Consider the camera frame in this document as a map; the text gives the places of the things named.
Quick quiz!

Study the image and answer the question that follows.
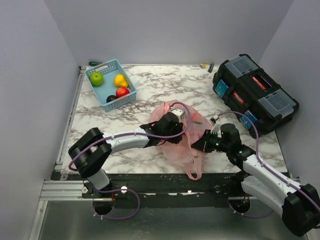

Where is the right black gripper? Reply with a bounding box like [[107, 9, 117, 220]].
[[191, 129, 231, 153]]

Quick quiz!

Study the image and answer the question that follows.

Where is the pink plastic bag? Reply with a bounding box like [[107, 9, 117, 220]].
[[149, 99, 212, 181]]

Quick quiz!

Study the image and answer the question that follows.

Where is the red fake apple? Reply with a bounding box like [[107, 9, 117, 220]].
[[115, 86, 130, 98]]

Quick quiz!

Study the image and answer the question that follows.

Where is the green fake fruit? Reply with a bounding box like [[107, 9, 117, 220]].
[[89, 72, 104, 87]]

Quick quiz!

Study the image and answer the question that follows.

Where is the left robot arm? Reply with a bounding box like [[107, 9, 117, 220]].
[[68, 109, 185, 198]]

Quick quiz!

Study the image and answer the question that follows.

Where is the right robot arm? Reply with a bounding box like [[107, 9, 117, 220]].
[[191, 123, 320, 237]]

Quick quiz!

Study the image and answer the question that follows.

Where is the yellow fake pear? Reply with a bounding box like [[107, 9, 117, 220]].
[[113, 74, 129, 88]]

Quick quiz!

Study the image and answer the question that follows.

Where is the black toolbox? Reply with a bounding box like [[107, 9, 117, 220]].
[[212, 54, 300, 138]]

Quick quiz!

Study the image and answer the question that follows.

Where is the small yellow black object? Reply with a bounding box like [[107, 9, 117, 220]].
[[199, 63, 215, 73]]

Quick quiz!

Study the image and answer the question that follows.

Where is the blue plastic basket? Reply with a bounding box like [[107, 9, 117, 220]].
[[85, 59, 137, 112]]

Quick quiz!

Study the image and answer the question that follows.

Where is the green screwdriver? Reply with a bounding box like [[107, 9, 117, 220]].
[[88, 61, 101, 67]]

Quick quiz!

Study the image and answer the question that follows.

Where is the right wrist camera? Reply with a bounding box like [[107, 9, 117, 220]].
[[210, 117, 222, 134]]

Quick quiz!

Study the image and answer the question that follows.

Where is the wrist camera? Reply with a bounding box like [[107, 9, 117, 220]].
[[210, 117, 222, 134], [170, 107, 186, 122]]

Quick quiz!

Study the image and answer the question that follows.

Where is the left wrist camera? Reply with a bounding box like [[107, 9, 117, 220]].
[[170, 107, 186, 122]]

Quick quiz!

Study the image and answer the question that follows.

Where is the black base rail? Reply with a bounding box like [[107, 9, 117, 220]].
[[40, 172, 254, 213]]

